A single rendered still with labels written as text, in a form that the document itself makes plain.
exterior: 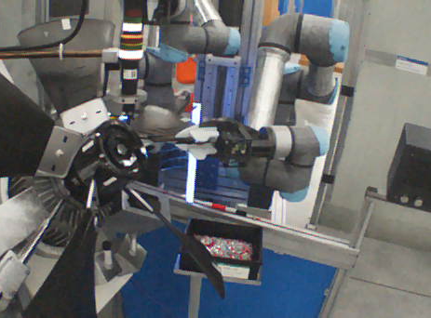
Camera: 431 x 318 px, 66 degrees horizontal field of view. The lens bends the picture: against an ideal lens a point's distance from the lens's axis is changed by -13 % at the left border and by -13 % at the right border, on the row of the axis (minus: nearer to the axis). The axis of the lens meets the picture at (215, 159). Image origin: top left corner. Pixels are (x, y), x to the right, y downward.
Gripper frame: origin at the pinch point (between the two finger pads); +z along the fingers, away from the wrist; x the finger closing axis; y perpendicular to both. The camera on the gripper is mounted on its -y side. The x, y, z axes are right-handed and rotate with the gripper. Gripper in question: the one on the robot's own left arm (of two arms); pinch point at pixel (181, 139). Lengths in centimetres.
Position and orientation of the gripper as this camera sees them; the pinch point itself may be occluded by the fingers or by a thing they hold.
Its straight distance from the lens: 83.6
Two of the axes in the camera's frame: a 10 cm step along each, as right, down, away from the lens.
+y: 2.5, 5.2, -8.2
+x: -1.2, 8.5, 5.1
